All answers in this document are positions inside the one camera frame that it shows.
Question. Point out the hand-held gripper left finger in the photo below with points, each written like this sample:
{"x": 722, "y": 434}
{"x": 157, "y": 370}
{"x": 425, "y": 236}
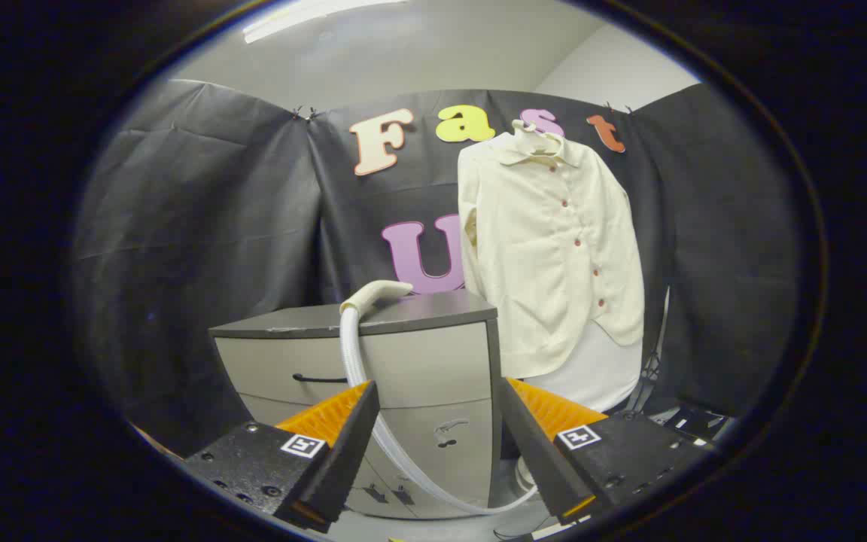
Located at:
{"x": 351, "y": 444}

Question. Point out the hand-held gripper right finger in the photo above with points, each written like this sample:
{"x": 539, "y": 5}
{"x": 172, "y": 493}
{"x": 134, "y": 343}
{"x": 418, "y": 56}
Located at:
{"x": 535, "y": 444}

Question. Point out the white garment steamer head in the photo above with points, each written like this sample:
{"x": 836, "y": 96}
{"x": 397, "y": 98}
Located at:
{"x": 377, "y": 292}

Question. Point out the cream button shirt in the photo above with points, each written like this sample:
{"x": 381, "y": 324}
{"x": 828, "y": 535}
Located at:
{"x": 539, "y": 263}

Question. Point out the white rounded object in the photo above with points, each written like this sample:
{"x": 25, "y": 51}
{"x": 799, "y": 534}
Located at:
{"x": 524, "y": 474}

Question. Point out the grey drawer cabinet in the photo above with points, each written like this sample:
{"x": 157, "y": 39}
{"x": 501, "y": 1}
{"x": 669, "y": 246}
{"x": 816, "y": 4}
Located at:
{"x": 418, "y": 361}

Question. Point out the black tripod stand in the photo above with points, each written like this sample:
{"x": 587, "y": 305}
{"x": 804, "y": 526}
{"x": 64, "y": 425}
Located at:
{"x": 648, "y": 376}

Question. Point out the black box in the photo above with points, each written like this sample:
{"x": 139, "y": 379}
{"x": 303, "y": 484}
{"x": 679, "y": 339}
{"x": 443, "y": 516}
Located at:
{"x": 693, "y": 421}

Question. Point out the black backdrop cloth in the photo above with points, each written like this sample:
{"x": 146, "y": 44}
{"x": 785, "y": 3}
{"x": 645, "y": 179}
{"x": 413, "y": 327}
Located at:
{"x": 200, "y": 226}

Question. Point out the cream plastic hanger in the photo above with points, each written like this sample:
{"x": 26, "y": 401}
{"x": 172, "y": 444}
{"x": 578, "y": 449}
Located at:
{"x": 527, "y": 132}

